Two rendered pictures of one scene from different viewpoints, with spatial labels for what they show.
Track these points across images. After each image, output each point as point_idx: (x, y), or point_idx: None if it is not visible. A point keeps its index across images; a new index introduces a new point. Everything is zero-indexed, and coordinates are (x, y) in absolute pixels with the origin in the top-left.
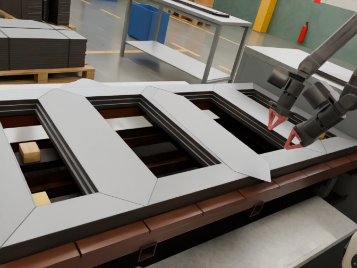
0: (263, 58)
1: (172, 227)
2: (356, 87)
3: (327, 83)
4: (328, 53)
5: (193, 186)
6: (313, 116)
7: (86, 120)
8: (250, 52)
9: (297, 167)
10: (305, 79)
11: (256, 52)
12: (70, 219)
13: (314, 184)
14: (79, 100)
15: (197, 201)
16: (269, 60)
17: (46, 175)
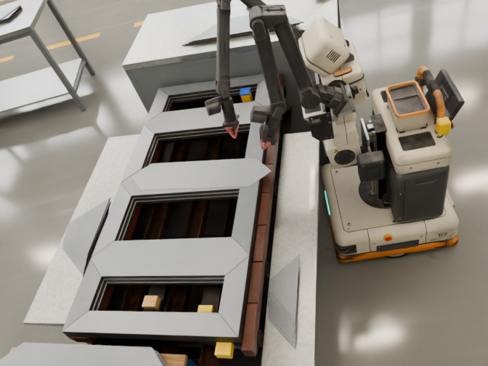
0: (149, 64)
1: (264, 247)
2: (277, 102)
3: (257, 106)
4: (226, 68)
5: (249, 219)
6: (265, 126)
7: (148, 252)
8: (132, 67)
9: None
10: (197, 57)
11: (138, 63)
12: (237, 298)
13: None
14: (118, 247)
15: (256, 222)
16: (155, 63)
17: (168, 301)
